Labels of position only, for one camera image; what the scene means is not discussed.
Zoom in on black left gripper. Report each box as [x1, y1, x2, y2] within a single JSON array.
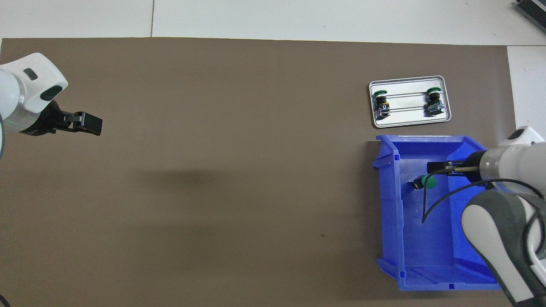
[[19, 100, 103, 137]]

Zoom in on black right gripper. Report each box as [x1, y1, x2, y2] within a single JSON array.
[[427, 149, 488, 175]]

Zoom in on green capped push button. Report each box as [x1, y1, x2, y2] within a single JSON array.
[[407, 175, 437, 191]]

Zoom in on green push button blue body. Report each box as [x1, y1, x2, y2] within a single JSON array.
[[425, 87, 444, 117]]

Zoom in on green push button yellow band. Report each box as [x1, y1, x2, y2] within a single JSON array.
[[372, 90, 391, 118]]

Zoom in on grey metal tray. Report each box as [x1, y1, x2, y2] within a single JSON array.
[[369, 75, 452, 128]]

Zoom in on blue plastic storage bin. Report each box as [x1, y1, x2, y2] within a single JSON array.
[[372, 134, 504, 292]]

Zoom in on brown table mat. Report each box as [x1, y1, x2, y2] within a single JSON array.
[[0, 38, 536, 307]]

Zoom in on grey ribbed device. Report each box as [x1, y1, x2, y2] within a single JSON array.
[[514, 0, 546, 32]]

